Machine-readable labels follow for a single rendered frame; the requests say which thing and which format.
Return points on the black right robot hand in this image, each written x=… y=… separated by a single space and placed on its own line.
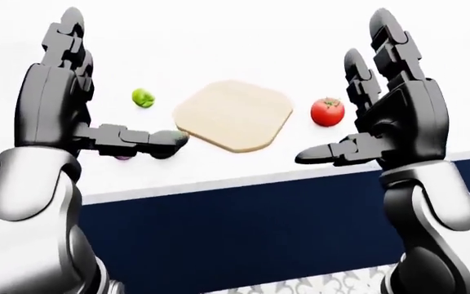
x=406 y=110

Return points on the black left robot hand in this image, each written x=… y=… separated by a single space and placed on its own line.
x=49 y=101

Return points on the red tomato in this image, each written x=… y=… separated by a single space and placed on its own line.
x=327 y=111

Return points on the purple onion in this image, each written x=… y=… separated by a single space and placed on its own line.
x=123 y=158

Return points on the green bell pepper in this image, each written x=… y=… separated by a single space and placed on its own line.
x=143 y=98

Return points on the beige wooden cutting board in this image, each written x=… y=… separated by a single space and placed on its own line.
x=233 y=115

